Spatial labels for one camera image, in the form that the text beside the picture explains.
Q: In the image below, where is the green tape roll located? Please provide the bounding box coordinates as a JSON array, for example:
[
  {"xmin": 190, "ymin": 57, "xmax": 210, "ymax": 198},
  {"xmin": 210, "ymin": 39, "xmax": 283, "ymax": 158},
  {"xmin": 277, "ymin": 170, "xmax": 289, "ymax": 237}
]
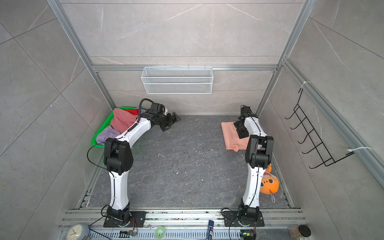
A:
[{"xmin": 155, "ymin": 226, "xmax": 167, "ymax": 240}]

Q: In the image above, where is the green plastic laundry basket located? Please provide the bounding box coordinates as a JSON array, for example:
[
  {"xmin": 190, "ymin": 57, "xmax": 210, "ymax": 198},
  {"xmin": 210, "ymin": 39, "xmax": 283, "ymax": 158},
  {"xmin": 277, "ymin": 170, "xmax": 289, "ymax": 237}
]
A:
[{"xmin": 91, "ymin": 106, "xmax": 142, "ymax": 148}]

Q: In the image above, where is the black wire hook rack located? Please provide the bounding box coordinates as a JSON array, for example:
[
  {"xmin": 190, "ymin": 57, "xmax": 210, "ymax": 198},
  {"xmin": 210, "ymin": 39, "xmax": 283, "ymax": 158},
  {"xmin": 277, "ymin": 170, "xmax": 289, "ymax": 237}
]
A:
[{"xmin": 285, "ymin": 89, "xmax": 354, "ymax": 170}]

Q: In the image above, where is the blue spray can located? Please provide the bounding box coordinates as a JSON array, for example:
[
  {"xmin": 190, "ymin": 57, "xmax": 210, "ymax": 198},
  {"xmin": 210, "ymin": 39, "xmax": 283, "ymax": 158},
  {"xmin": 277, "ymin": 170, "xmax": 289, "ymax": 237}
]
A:
[{"xmin": 206, "ymin": 220, "xmax": 214, "ymax": 240}]

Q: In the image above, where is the dusty rose t-shirt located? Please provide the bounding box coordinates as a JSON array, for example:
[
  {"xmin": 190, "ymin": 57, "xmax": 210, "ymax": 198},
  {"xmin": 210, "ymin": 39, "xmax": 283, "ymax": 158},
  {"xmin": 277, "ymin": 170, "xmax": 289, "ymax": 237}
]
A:
[{"xmin": 111, "ymin": 108, "xmax": 138, "ymax": 133}]

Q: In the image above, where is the peach pink printed t-shirt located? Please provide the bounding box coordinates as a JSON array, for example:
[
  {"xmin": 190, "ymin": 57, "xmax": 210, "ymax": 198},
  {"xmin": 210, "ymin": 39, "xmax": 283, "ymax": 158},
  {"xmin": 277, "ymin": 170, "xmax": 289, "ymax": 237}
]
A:
[{"xmin": 221, "ymin": 121, "xmax": 266, "ymax": 152}]

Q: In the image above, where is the white wire mesh wall basket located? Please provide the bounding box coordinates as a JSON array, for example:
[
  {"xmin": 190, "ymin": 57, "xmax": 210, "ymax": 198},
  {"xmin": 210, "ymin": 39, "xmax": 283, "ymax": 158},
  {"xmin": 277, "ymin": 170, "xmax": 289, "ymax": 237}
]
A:
[{"xmin": 141, "ymin": 67, "xmax": 214, "ymax": 95}]

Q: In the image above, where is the brown jar black lid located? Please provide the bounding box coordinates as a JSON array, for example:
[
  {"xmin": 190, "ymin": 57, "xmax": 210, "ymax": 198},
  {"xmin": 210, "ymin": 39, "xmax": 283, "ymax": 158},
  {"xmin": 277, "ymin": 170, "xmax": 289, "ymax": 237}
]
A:
[{"xmin": 288, "ymin": 225, "xmax": 312, "ymax": 238}]

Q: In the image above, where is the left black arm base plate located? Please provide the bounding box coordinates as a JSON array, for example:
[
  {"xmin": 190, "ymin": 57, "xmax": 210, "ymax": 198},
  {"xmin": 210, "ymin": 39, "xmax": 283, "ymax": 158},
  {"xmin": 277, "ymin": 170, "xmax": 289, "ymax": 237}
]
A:
[{"xmin": 103, "ymin": 211, "xmax": 147, "ymax": 228}]

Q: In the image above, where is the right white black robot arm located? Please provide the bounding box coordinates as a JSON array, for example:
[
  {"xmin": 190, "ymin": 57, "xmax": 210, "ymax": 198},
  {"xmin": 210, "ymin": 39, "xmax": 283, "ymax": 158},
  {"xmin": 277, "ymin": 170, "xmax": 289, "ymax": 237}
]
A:
[{"xmin": 234, "ymin": 105, "xmax": 274, "ymax": 226}]

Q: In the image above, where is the orange shark plush toy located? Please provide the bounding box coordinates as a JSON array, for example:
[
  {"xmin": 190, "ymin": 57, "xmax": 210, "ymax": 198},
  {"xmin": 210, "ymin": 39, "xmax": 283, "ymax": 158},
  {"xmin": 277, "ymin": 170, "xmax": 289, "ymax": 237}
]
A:
[{"xmin": 260, "ymin": 164, "xmax": 280, "ymax": 203}]

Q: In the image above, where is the aluminium mounting rail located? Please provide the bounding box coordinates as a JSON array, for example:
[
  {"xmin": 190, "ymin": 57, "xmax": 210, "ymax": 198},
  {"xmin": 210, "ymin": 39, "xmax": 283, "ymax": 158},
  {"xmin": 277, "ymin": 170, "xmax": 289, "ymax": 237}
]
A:
[{"xmin": 58, "ymin": 208, "xmax": 307, "ymax": 240}]

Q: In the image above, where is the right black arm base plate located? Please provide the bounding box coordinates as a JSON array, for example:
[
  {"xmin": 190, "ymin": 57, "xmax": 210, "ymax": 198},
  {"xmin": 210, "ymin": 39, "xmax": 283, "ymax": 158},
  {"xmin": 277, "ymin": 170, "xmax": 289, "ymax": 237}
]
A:
[{"xmin": 221, "ymin": 209, "xmax": 265, "ymax": 227}]

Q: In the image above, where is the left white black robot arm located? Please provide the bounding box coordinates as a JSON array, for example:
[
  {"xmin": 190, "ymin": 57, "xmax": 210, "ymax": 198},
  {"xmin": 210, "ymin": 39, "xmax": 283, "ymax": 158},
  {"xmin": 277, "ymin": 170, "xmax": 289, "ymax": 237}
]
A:
[{"xmin": 104, "ymin": 99, "xmax": 181, "ymax": 227}]

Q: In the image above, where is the small green circuit board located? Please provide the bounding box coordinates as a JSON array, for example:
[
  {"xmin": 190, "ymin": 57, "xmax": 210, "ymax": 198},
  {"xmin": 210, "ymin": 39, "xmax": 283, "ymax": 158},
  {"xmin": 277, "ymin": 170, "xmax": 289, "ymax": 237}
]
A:
[{"xmin": 240, "ymin": 230, "xmax": 257, "ymax": 240}]

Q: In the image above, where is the lavender purple t-shirt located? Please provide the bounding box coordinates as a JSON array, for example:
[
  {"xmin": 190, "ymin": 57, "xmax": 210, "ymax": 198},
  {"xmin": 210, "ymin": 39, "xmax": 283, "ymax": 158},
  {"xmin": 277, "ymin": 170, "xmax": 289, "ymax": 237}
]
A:
[{"xmin": 95, "ymin": 107, "xmax": 148, "ymax": 146}]

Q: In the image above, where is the small black circuit board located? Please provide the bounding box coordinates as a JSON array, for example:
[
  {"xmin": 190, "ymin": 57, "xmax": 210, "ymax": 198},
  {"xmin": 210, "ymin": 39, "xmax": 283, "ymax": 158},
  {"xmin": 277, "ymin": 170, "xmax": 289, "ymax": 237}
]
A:
[{"xmin": 119, "ymin": 231, "xmax": 138, "ymax": 239}]

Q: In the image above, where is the red t-shirt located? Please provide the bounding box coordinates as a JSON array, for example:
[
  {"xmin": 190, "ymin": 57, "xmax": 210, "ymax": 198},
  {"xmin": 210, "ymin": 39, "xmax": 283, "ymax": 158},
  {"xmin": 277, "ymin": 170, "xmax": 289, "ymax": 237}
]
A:
[{"xmin": 124, "ymin": 109, "xmax": 139, "ymax": 116}]

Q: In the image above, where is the white analog clock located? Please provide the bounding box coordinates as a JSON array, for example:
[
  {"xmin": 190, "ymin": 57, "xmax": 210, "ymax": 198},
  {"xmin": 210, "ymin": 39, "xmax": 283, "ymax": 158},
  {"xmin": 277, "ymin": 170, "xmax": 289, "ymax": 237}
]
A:
[{"xmin": 65, "ymin": 223, "xmax": 90, "ymax": 240}]

